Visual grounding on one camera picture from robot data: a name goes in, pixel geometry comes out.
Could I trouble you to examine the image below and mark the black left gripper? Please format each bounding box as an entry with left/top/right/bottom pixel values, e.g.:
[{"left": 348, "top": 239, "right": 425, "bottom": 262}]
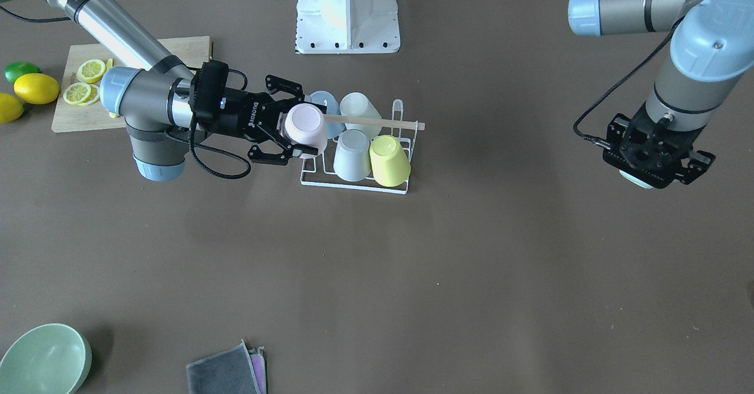
[{"left": 603, "top": 112, "right": 716, "bottom": 189}]

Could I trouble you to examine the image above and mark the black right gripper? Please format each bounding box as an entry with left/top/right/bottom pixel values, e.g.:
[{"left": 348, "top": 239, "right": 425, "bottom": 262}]
[{"left": 207, "top": 75, "right": 309, "bottom": 165}]

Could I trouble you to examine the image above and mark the mint green cup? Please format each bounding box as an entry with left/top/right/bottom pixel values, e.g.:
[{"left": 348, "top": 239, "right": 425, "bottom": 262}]
[{"left": 619, "top": 170, "right": 654, "bottom": 189}]

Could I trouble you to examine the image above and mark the pink cup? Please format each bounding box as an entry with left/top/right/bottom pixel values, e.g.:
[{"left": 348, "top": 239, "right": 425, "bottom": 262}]
[{"left": 281, "top": 102, "right": 328, "bottom": 160}]

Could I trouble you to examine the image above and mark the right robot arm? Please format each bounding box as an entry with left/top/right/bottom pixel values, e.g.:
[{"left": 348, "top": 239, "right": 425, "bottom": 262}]
[{"left": 2, "top": 0, "right": 324, "bottom": 181}]

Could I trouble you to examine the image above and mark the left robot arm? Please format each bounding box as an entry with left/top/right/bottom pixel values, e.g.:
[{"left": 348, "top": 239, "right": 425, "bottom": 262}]
[{"left": 568, "top": 0, "right": 753, "bottom": 189}]

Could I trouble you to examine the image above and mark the light blue cup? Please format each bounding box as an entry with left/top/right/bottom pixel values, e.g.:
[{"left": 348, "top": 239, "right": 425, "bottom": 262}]
[{"left": 309, "top": 91, "right": 346, "bottom": 140}]

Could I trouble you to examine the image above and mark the cream white cup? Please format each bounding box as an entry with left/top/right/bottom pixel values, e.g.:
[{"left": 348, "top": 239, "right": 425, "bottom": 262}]
[{"left": 339, "top": 92, "right": 382, "bottom": 141}]

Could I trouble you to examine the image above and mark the grey cup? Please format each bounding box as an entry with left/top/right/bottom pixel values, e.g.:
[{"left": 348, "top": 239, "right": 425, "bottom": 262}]
[{"left": 333, "top": 129, "right": 371, "bottom": 182}]

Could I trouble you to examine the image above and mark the yellow cup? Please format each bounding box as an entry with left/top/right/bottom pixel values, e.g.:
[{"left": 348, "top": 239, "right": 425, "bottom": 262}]
[{"left": 369, "top": 135, "right": 411, "bottom": 187}]

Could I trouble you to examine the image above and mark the bamboo cutting board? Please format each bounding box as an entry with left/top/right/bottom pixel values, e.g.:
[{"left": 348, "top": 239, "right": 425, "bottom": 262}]
[{"left": 51, "top": 35, "right": 213, "bottom": 133}]

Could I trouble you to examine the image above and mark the yellow plastic knife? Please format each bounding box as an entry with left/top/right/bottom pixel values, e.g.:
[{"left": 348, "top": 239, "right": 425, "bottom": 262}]
[{"left": 105, "top": 58, "right": 120, "bottom": 118}]

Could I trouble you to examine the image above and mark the lemon slice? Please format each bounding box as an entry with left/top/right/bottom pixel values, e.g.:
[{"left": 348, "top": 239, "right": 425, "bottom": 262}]
[
  {"left": 78, "top": 84, "right": 100, "bottom": 106},
  {"left": 62, "top": 82, "right": 92, "bottom": 105},
  {"left": 75, "top": 59, "right": 108, "bottom": 84}
]

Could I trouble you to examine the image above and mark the yellow lemon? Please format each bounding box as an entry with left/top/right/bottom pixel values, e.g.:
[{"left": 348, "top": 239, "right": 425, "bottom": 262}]
[
  {"left": 0, "top": 92, "right": 25, "bottom": 124},
  {"left": 13, "top": 74, "right": 60, "bottom": 105}
]

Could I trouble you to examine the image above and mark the purple cloth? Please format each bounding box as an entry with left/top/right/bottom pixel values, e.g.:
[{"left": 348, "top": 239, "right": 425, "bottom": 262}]
[{"left": 248, "top": 347, "right": 267, "bottom": 394}]

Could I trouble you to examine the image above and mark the green lime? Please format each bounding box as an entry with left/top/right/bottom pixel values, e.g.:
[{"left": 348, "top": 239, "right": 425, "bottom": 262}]
[{"left": 4, "top": 61, "right": 41, "bottom": 85}]

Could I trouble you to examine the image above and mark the grey cloth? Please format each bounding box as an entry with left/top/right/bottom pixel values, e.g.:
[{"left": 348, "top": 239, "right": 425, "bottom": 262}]
[{"left": 186, "top": 341, "right": 256, "bottom": 393}]

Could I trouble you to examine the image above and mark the green bowl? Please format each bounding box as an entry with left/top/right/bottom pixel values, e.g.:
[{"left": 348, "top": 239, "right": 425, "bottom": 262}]
[{"left": 1, "top": 323, "right": 92, "bottom": 393}]

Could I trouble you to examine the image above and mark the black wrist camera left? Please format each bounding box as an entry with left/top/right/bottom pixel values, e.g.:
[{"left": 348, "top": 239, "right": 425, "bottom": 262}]
[{"left": 188, "top": 59, "right": 230, "bottom": 123}]

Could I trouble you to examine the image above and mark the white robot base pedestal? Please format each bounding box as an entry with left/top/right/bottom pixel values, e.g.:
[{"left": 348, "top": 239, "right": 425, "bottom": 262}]
[{"left": 295, "top": 0, "right": 401, "bottom": 54}]

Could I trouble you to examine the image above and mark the white wire cup holder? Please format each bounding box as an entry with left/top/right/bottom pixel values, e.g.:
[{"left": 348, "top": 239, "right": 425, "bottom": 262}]
[{"left": 299, "top": 99, "right": 425, "bottom": 195}]

